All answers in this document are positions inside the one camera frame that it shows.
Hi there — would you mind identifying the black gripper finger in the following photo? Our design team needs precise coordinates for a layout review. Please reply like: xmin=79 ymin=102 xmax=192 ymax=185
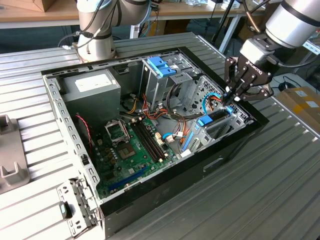
xmin=230 ymin=79 xmax=275 ymax=104
xmin=223 ymin=56 xmax=243 ymax=101

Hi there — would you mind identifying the blue data wire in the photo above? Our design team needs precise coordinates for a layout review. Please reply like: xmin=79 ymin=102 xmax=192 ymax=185
xmin=161 ymin=131 xmax=177 ymax=144
xmin=201 ymin=91 xmax=229 ymax=115

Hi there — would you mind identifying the hard disk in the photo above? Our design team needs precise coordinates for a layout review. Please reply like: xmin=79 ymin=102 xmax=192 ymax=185
xmin=181 ymin=105 xmax=235 ymax=152

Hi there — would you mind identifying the perforated metal disk bay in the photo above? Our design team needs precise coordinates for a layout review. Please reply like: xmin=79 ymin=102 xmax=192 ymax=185
xmin=179 ymin=74 xmax=255 ymax=157

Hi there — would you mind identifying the cardboard box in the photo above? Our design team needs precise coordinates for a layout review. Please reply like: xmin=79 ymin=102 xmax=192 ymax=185
xmin=276 ymin=86 xmax=320 ymax=131

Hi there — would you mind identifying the black tripod pole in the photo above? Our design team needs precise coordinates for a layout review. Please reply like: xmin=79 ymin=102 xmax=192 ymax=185
xmin=211 ymin=0 xmax=237 ymax=43

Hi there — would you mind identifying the blue drive bay latch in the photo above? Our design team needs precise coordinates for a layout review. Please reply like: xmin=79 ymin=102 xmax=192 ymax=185
xmin=146 ymin=56 xmax=178 ymax=78

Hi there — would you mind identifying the wooden desk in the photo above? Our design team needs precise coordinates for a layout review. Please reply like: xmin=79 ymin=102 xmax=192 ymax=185
xmin=0 ymin=0 xmax=268 ymax=55

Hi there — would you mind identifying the grey metal drive cage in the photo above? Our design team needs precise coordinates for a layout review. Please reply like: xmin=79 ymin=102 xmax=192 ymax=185
xmin=139 ymin=53 xmax=201 ymax=114

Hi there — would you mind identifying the black RAM slot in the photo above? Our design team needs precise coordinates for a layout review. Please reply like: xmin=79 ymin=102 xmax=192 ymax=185
xmin=137 ymin=118 xmax=168 ymax=158
xmin=131 ymin=119 xmax=162 ymax=162

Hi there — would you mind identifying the CPU socket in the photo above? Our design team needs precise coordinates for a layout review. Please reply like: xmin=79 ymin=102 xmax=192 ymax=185
xmin=104 ymin=118 xmax=131 ymax=147

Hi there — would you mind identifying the dark square chipset chip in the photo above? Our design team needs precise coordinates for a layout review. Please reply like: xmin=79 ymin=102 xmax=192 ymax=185
xmin=118 ymin=142 xmax=137 ymax=159

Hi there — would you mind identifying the black PC case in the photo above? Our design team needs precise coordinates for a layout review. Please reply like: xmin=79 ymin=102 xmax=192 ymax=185
xmin=41 ymin=45 xmax=270 ymax=239

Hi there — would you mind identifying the green motherboard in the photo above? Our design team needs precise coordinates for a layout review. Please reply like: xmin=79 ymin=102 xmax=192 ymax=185
xmin=91 ymin=116 xmax=180 ymax=198

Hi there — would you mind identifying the grey power supply unit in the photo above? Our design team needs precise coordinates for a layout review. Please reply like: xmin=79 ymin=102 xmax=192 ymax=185
xmin=60 ymin=68 xmax=122 ymax=126

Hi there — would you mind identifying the blue expansion slot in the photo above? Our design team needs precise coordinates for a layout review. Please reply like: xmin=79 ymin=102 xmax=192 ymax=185
xmin=107 ymin=165 xmax=149 ymax=191

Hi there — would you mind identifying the black plastic latch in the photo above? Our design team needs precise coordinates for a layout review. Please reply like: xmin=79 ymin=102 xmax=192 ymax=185
xmin=58 ymin=201 xmax=74 ymax=220

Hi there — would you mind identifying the grey parts rack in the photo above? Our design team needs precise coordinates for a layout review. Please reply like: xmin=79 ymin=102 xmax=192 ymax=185
xmin=0 ymin=113 xmax=31 ymax=196

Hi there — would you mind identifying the black coiled cable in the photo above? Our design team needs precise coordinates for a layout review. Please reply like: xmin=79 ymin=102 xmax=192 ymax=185
xmin=271 ymin=76 xmax=297 ymax=92

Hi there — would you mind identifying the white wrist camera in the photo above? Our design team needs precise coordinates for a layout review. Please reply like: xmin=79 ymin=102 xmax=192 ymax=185
xmin=238 ymin=37 xmax=276 ymax=65

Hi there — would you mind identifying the orange red power wire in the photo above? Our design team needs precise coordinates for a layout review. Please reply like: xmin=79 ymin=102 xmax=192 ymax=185
xmin=209 ymin=95 xmax=226 ymax=111

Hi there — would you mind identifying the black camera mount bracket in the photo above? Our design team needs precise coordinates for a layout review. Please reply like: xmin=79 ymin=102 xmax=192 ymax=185
xmin=252 ymin=34 xmax=279 ymax=52

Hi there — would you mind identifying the metal shelf frame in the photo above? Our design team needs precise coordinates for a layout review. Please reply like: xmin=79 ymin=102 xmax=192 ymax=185
xmin=301 ymin=39 xmax=320 ymax=56

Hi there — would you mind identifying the multicolour wire bundle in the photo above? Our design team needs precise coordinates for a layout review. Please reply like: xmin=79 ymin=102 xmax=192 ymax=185
xmin=124 ymin=92 xmax=193 ymax=151

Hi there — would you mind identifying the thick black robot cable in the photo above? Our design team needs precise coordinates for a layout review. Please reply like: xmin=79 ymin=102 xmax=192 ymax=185
xmin=58 ymin=0 xmax=118 ymax=49

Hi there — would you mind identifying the red black twisted wire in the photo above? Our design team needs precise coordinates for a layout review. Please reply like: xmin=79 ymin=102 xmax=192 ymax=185
xmin=74 ymin=112 xmax=95 ymax=154

